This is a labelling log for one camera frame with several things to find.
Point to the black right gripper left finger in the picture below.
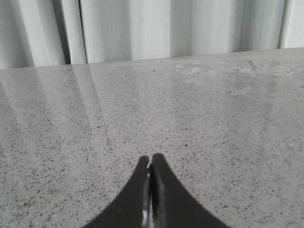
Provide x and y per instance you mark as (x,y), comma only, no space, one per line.
(131,207)

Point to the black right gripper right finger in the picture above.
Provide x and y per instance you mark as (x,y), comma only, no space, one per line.
(173,206)

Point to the pale green curtain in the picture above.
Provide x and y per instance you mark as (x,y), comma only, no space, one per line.
(55,32)

